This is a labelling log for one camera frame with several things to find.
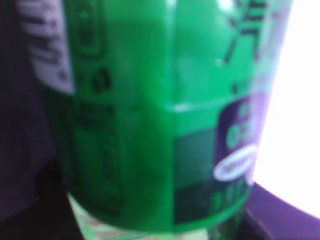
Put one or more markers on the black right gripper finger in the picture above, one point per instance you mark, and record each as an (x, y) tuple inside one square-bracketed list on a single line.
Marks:
[(50, 216)]

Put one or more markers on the green label water bottle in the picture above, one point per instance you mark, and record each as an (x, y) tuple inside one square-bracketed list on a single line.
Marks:
[(157, 108)]

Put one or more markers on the black table mat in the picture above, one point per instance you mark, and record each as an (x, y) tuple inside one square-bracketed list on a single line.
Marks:
[(27, 145)]

